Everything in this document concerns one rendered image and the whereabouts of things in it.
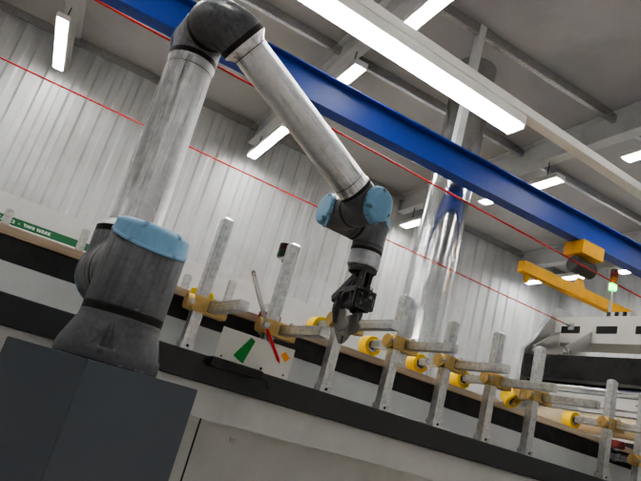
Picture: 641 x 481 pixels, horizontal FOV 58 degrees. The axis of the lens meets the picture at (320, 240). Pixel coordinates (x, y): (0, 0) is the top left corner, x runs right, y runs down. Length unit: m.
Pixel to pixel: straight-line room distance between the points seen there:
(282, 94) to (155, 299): 0.57
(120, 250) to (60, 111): 8.50
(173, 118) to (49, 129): 8.11
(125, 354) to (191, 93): 0.64
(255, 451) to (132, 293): 1.19
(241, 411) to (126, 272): 0.92
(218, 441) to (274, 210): 8.00
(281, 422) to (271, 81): 1.10
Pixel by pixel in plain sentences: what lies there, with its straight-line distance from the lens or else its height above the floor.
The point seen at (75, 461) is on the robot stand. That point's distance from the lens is 1.02.
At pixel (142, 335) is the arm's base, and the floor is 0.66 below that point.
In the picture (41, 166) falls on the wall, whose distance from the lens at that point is 9.32.
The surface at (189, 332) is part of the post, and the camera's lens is 1.81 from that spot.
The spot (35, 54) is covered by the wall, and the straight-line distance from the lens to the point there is 9.87.
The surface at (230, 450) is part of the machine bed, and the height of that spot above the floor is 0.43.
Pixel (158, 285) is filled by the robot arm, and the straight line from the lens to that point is 1.10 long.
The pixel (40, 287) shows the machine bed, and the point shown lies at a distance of 1.96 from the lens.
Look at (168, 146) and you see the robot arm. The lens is 1.36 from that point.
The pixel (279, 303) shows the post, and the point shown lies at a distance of 1.92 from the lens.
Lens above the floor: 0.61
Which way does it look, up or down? 17 degrees up
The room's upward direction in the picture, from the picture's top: 16 degrees clockwise
